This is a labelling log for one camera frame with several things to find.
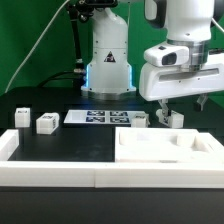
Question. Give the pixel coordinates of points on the white square table top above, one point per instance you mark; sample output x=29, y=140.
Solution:
x=162, y=145

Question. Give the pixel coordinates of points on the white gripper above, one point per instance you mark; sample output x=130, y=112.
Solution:
x=162, y=77

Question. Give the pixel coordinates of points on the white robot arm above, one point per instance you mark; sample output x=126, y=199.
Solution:
x=187, y=22

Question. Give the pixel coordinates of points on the white U-shaped fence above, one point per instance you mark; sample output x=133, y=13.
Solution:
x=103, y=174

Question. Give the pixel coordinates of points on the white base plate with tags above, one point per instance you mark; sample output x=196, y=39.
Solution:
x=100, y=116

